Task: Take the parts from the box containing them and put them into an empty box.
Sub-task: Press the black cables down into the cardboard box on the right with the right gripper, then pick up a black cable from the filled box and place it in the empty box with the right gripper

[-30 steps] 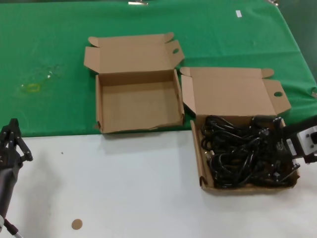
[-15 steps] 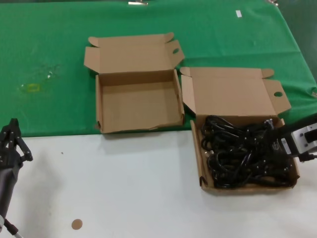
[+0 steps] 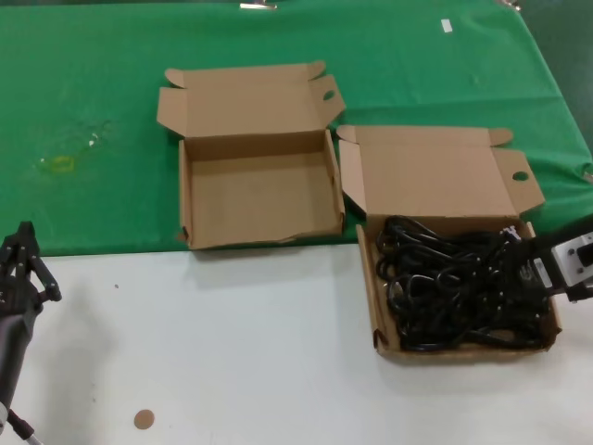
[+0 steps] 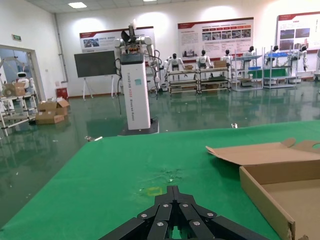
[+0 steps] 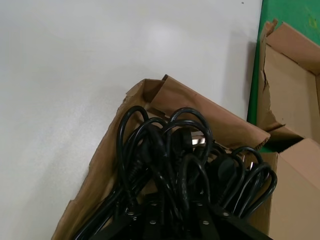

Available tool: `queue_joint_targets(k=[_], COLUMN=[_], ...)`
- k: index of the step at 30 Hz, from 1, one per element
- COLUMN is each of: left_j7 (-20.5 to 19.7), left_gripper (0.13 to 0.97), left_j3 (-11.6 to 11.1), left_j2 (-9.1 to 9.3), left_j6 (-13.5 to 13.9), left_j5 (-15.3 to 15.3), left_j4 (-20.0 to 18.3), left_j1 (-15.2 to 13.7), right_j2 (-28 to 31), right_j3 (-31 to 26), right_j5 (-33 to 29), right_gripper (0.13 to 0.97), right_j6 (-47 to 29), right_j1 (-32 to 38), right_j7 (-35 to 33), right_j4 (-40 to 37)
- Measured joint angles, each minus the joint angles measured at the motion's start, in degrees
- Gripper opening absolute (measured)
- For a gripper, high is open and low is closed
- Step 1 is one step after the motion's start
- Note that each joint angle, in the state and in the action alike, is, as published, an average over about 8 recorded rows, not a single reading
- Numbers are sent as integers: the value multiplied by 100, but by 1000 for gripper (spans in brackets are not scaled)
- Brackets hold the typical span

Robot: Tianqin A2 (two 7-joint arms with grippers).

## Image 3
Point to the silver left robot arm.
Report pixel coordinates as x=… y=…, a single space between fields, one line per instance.
x=2 y=415

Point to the white tape strip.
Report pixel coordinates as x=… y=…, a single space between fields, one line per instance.
x=446 y=26

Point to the green table cloth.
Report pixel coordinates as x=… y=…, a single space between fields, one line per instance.
x=92 y=69

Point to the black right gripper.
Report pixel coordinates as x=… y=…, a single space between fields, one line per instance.
x=528 y=264

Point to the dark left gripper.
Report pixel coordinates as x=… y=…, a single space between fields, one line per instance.
x=14 y=334

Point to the round brown paper disc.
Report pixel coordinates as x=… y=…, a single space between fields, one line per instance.
x=144 y=419

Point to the metal cloth clip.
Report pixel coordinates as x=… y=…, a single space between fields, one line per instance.
x=509 y=3
x=257 y=6

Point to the open brown cardboard box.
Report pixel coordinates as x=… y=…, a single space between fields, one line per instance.
x=259 y=199
x=431 y=176

